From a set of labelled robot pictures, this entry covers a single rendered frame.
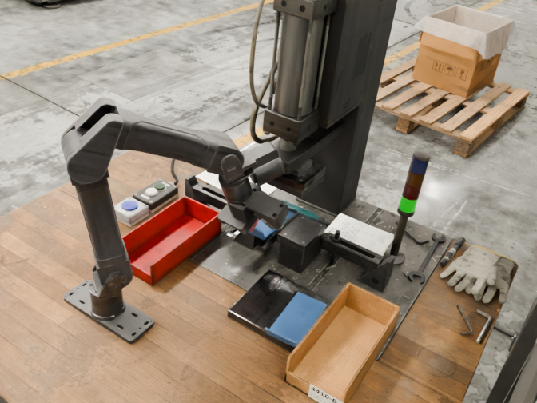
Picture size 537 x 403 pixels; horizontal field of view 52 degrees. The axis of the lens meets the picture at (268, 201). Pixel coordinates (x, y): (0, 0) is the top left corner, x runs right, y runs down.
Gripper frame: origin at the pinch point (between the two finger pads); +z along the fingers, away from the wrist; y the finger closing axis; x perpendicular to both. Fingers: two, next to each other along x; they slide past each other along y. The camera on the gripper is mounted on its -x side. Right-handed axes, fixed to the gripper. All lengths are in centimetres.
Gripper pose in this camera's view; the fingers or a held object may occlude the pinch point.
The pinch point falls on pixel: (250, 228)
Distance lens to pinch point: 122.3
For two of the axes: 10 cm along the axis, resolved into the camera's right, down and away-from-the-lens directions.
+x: -8.3, -3.8, 4.1
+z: 1.5, 5.6, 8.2
